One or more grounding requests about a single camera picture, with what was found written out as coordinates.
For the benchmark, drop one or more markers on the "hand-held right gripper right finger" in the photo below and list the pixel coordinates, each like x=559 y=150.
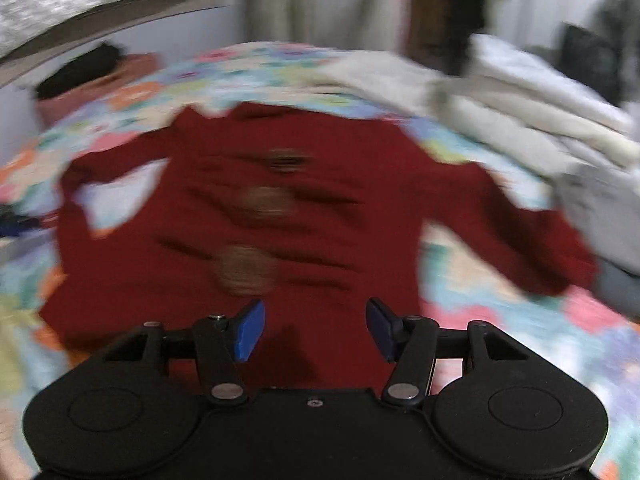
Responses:
x=380 y=327

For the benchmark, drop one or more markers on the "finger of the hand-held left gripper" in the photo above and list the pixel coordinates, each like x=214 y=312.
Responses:
x=12 y=227

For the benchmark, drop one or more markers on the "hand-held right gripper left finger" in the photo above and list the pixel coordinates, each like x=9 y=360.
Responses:
x=250 y=330

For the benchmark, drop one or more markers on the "dark red garment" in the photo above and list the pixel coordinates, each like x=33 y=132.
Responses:
x=325 y=200

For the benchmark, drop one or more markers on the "black folded clothes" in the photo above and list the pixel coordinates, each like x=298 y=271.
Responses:
x=80 y=72

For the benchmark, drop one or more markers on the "floral bed quilt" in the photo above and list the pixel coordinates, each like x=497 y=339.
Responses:
x=500 y=310

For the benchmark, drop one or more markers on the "pink suitcase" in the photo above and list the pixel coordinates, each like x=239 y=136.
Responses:
x=75 y=101

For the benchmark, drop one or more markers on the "cream blanket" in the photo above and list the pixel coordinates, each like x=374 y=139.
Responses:
x=490 y=120

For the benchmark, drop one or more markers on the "grey cloth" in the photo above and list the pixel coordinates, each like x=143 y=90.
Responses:
x=600 y=220

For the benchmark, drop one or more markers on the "white blanket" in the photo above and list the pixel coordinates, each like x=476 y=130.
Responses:
x=540 y=75

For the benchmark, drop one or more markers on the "dark hanging clothing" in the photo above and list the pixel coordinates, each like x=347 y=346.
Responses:
x=450 y=10

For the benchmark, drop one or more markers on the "cream satin curtain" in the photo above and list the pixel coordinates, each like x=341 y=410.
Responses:
x=285 y=0

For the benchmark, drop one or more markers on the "dark object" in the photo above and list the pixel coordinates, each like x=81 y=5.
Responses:
x=590 y=60

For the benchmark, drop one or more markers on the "beige window frame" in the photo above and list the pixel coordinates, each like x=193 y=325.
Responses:
x=150 y=10

